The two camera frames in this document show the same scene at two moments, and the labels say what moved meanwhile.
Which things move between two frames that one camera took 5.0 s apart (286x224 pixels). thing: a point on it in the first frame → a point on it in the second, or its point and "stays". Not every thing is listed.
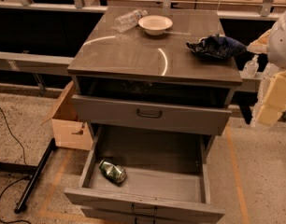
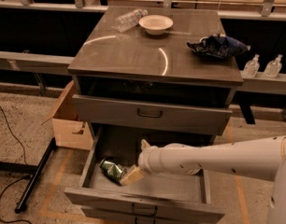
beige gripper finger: [278, 97] → [132, 175]
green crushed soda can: [114, 173] stays
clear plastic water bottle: [128, 21] stays
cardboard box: [69, 133] stays
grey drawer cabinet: [134, 76] stays
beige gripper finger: [260, 46] → [144, 145]
